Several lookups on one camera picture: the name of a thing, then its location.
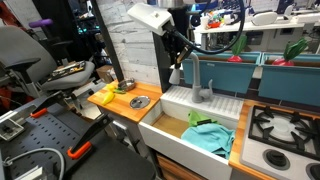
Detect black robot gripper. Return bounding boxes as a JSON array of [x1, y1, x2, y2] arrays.
[[162, 28, 194, 70]]

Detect grey toy faucet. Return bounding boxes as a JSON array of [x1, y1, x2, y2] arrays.
[[168, 51, 215, 104]]

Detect blue planter bin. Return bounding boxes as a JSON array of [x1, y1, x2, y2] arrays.
[[181, 50, 263, 95], [257, 51, 320, 108]]

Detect colourful toy pile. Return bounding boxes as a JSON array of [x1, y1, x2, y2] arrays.
[[205, 9, 225, 30]]

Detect grey wood backsplash panel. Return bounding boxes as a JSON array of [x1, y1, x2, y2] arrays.
[[95, 0, 162, 87]]

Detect red toy radish green leaves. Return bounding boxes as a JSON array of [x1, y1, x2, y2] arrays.
[[227, 33, 249, 64], [271, 37, 310, 67]]

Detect small steel pot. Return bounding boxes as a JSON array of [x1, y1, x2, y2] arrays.
[[116, 77, 137, 92]]

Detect round steel pot lid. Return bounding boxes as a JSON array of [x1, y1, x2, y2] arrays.
[[128, 95, 152, 111]]

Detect green cloth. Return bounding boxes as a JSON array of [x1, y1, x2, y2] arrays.
[[187, 109, 222, 128]]

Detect yellow toy carrot green stem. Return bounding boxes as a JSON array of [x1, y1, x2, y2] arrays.
[[105, 83, 127, 95]]

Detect wooden kitchen counter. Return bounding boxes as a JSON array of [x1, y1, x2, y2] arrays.
[[86, 80, 164, 125]]

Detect cardboard box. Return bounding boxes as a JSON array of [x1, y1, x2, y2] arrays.
[[95, 64, 116, 85]]

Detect yellow toy banana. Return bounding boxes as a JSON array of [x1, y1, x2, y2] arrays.
[[101, 90, 116, 107]]

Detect blue cloth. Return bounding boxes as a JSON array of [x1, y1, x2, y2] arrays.
[[180, 122, 237, 161]]

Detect white background table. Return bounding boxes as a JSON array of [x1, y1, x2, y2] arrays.
[[192, 19, 320, 52]]

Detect white rounded device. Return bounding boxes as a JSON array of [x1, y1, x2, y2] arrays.
[[250, 10, 279, 27]]

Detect white toy sink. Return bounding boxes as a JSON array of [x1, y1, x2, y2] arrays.
[[137, 85, 245, 180]]

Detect wooden stove counter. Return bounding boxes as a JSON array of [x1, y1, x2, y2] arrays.
[[228, 98, 320, 180]]

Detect black tray of tools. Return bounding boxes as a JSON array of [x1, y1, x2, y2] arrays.
[[46, 60, 87, 83]]

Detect grey toy stove black grates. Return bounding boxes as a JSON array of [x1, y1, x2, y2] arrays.
[[239, 105, 320, 180]]

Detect purple cylinder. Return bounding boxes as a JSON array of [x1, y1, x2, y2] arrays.
[[27, 17, 55, 30]]

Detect grey office chair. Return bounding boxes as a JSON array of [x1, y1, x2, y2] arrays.
[[0, 25, 97, 102]]

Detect black kitchen frame post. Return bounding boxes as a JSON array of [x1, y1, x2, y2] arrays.
[[89, 0, 125, 84], [152, 32, 175, 94]]

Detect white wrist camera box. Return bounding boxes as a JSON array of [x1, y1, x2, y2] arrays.
[[127, 2, 176, 37]]

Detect black camera cable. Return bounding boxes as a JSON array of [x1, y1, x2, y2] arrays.
[[169, 0, 247, 56]]

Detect black clamp orange handle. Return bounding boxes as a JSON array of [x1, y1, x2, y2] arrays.
[[29, 91, 67, 119], [66, 114, 115, 161]]

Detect grey hose cable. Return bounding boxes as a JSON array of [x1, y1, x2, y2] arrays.
[[2, 147, 66, 180]]

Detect white switch box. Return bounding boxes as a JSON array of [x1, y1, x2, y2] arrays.
[[0, 116, 26, 142]]

